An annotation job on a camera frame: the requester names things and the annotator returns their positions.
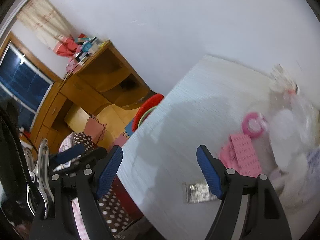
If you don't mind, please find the green rimmed red trash bucket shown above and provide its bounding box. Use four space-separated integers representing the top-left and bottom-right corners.
138 106 157 127

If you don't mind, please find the pink foam floor mat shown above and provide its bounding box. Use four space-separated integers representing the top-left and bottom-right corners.
83 116 129 149

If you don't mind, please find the silver foil blister pack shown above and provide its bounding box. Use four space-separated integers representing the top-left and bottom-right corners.
182 181 217 204

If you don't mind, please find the pink printed card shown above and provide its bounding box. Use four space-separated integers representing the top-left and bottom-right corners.
219 133 262 178

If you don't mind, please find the polka dot brown cloth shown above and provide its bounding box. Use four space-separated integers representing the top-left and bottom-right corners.
72 132 131 239

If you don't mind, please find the metal clip on right gripper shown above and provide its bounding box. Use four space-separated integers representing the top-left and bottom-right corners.
24 139 54 219

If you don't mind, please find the pink tape roll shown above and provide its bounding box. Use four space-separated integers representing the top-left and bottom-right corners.
241 112 267 139

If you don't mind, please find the wooden desk with shelves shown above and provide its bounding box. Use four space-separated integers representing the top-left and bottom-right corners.
30 41 154 153

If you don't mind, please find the red plastic basin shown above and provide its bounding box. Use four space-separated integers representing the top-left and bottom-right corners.
132 94 164 132

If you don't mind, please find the white crumpled plastic bag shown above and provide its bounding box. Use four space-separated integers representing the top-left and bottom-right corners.
267 64 319 209

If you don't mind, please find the clutter pile on desk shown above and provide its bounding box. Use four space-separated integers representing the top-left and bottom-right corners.
53 35 105 73

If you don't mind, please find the beige patterned curtain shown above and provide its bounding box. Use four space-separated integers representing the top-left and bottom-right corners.
16 0 78 57

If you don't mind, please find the black cable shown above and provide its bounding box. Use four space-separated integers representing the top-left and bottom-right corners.
0 100 41 205

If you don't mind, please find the dark window with wooden frame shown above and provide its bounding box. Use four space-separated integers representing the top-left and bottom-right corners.
1 32 61 132

